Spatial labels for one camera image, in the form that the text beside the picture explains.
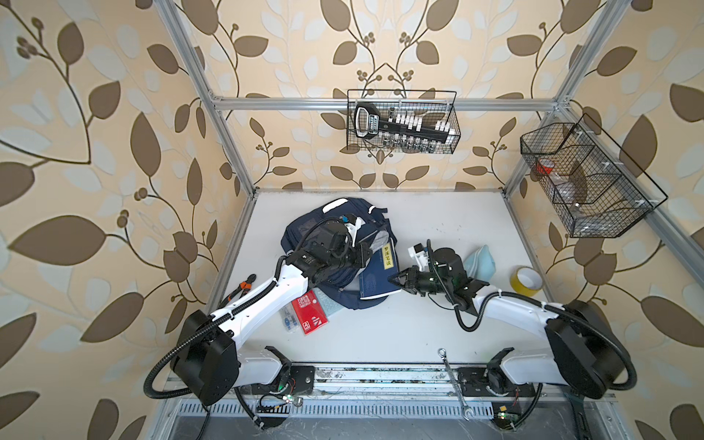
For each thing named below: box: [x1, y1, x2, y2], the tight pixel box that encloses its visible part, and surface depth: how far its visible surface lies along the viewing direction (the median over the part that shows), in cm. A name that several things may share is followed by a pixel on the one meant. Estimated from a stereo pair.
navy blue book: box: [359, 238, 402, 300], surface depth 85 cm
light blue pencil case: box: [463, 244, 496, 283], surface depth 93 cm
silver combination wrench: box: [437, 347, 474, 422], surface depth 77 cm
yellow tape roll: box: [509, 265, 544, 297], surface depth 93 cm
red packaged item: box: [291, 289, 330, 336], surface depth 89 cm
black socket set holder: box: [353, 101, 458, 143], surface depth 86 cm
